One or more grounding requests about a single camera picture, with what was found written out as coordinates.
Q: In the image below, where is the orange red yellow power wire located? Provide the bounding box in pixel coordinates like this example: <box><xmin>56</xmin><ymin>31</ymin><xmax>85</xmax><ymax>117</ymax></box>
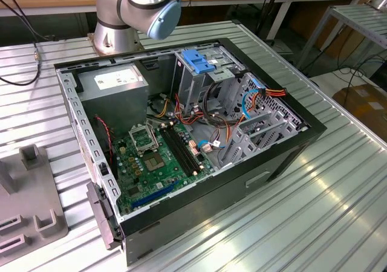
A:
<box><xmin>238</xmin><ymin>86</ymin><xmax>287</xmax><ymax>125</ymax></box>

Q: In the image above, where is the perforated metal disk bay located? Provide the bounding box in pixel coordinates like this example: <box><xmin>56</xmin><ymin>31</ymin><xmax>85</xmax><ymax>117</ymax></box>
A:
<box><xmin>217</xmin><ymin>72</ymin><xmax>309</xmax><ymax>167</ymax></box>

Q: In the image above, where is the black RAM slot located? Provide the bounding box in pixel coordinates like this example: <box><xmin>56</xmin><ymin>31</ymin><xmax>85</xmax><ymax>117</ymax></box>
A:
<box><xmin>159</xmin><ymin>126</ymin><xmax>195</xmax><ymax>176</ymax></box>
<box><xmin>167</xmin><ymin>123</ymin><xmax>203</xmax><ymax>173</ymax></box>

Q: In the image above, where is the grey metal drive cage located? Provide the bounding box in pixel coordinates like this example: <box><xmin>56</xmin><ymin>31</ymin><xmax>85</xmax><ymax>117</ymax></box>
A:
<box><xmin>171</xmin><ymin>44</ymin><xmax>246</xmax><ymax>115</ymax></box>

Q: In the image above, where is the metal socket cover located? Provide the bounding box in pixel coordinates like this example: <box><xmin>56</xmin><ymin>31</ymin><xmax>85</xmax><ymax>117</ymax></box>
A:
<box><xmin>128</xmin><ymin>123</ymin><xmax>159</xmax><ymax>157</ymax></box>

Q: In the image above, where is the CPU socket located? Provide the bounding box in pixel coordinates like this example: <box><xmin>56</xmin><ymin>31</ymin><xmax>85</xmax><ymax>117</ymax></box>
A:
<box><xmin>143</xmin><ymin>152</ymin><xmax>166</xmax><ymax>172</ymax></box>

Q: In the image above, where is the green motherboard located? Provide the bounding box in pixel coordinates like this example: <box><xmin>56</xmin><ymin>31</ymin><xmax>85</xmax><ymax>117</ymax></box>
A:
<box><xmin>113</xmin><ymin>122</ymin><xmax>215</xmax><ymax>215</ymax></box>

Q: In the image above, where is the blue plastic drive latch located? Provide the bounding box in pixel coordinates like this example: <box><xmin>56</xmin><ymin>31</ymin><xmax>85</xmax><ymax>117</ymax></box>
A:
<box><xmin>182</xmin><ymin>50</ymin><xmax>216</xmax><ymax>75</ymax></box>

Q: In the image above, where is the black open PC case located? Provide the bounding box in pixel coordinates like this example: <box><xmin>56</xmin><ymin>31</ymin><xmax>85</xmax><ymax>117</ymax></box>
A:
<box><xmin>53</xmin><ymin>37</ymin><xmax>328</xmax><ymax>267</ymax></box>

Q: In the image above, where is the grey power supply unit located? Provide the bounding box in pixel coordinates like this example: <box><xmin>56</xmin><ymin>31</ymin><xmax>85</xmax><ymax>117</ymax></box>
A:
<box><xmin>75</xmin><ymin>62</ymin><xmax>149</xmax><ymax>138</ymax></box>

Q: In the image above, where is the blue expansion slot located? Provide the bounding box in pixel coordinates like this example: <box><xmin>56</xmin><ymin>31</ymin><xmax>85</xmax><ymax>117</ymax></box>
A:
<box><xmin>131</xmin><ymin>180</ymin><xmax>180</xmax><ymax>210</ymax></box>

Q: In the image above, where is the grey case side latch panel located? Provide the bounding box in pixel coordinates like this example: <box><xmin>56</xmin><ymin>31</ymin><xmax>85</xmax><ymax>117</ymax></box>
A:
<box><xmin>86</xmin><ymin>181</ymin><xmax>123</xmax><ymax>251</ymax></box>

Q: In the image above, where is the brown cardboard box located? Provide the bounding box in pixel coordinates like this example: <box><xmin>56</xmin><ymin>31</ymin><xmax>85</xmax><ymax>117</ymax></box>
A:
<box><xmin>332</xmin><ymin>83</ymin><xmax>387</xmax><ymax>128</ymax></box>

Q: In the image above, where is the grey parts rack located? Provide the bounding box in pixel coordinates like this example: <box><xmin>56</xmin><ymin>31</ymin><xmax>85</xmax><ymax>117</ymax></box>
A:
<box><xmin>0</xmin><ymin>144</ymin><xmax>69</xmax><ymax>259</ymax></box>

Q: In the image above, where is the metal slat side table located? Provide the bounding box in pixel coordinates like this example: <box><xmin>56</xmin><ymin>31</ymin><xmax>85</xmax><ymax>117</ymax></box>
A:
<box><xmin>298</xmin><ymin>4</ymin><xmax>387</xmax><ymax>70</ymax></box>

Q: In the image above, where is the multicolour wire bundle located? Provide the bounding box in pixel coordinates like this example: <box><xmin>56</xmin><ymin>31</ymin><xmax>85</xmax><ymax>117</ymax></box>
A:
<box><xmin>146</xmin><ymin>92</ymin><xmax>242</xmax><ymax>146</ymax></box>

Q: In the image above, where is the thin blue wire white plug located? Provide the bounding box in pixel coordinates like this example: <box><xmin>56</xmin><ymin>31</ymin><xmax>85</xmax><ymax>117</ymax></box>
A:
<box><xmin>198</xmin><ymin>138</ymin><xmax>227</xmax><ymax>155</ymax></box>

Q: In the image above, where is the blue data wire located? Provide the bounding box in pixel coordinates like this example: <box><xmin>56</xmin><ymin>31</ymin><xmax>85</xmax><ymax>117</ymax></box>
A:
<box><xmin>241</xmin><ymin>77</ymin><xmax>267</xmax><ymax>119</ymax></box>

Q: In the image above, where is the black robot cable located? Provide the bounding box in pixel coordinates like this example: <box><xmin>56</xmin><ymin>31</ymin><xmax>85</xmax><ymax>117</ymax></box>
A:
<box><xmin>0</xmin><ymin>0</ymin><xmax>42</xmax><ymax>87</ymax></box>

